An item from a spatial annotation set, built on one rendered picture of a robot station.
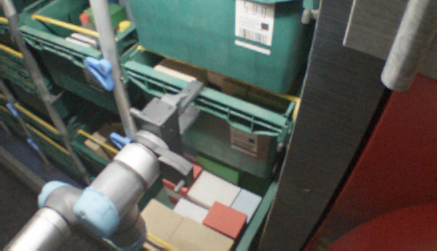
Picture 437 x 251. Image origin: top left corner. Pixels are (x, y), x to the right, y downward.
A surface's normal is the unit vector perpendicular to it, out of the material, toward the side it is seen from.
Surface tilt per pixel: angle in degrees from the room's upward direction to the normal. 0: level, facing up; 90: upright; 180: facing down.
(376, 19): 90
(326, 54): 90
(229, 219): 2
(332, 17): 90
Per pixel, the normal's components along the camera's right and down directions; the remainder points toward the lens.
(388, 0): -0.48, 0.63
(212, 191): -0.02, -0.67
